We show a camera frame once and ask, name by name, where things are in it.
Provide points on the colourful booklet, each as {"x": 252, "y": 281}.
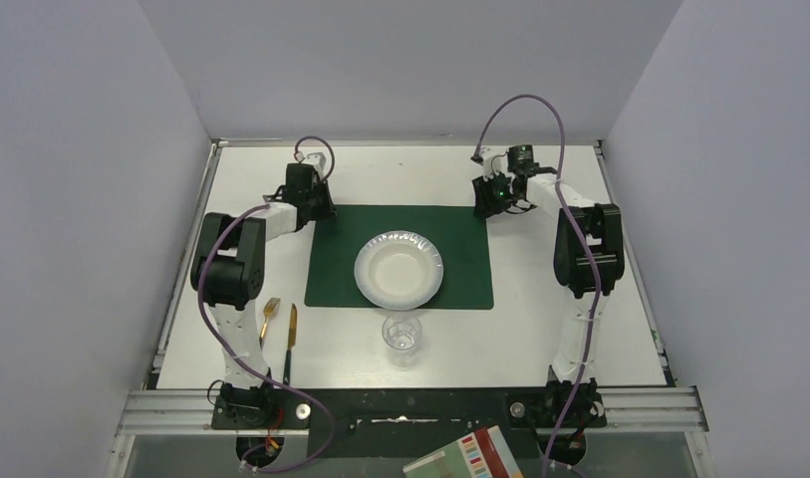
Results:
{"x": 483, "y": 453}

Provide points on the clear plastic cup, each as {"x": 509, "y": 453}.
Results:
{"x": 402, "y": 334}

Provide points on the gold knife black handle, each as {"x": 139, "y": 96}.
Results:
{"x": 291, "y": 342}

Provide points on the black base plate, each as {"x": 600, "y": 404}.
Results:
{"x": 336, "y": 440}

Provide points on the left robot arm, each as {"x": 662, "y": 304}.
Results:
{"x": 228, "y": 273}

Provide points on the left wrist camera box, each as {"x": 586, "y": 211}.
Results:
{"x": 320, "y": 162}

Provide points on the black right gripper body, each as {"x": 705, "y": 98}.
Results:
{"x": 485, "y": 200}

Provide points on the aluminium frame rail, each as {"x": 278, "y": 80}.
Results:
{"x": 625, "y": 409}

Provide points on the green placemat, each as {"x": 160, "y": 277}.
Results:
{"x": 460, "y": 237}

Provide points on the white plate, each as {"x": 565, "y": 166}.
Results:
{"x": 399, "y": 270}

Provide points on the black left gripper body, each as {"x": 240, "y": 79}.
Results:
{"x": 319, "y": 207}

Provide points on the gold fork black handle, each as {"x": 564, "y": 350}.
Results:
{"x": 270, "y": 310}

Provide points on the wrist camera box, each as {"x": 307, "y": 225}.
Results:
{"x": 320, "y": 162}
{"x": 491, "y": 166}

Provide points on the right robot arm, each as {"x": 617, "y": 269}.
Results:
{"x": 588, "y": 261}

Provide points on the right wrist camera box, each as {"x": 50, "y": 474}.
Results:
{"x": 491, "y": 166}

